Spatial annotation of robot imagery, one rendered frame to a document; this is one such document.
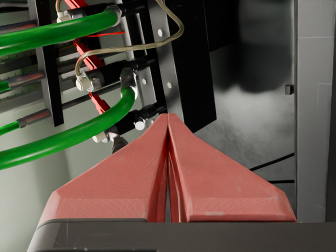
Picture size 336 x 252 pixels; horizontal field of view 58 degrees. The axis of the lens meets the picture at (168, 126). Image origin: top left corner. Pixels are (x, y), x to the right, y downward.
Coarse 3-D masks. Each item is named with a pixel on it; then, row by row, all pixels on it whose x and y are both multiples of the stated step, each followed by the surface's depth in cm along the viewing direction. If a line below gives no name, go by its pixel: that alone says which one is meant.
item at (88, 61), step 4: (80, 44) 45; (80, 48) 44; (84, 48) 44; (88, 48) 44; (80, 52) 45; (88, 56) 43; (92, 56) 44; (96, 56) 44; (84, 60) 44; (88, 60) 43; (92, 60) 43; (96, 60) 43; (88, 64) 43; (92, 64) 43; (96, 64) 43; (100, 64) 43; (92, 68) 43
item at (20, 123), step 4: (16, 120) 55; (20, 120) 55; (8, 124) 54; (12, 124) 54; (16, 124) 55; (20, 124) 55; (24, 124) 56; (0, 128) 53; (4, 128) 54; (8, 128) 54; (12, 128) 54; (16, 128) 55; (0, 132) 53; (4, 132) 54
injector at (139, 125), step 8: (152, 104) 50; (160, 104) 50; (128, 112) 47; (136, 112) 47; (144, 112) 48; (152, 112) 49; (120, 120) 45; (128, 120) 46; (136, 120) 46; (144, 120) 46; (112, 128) 44; (120, 128) 45; (128, 128) 46; (136, 128) 45
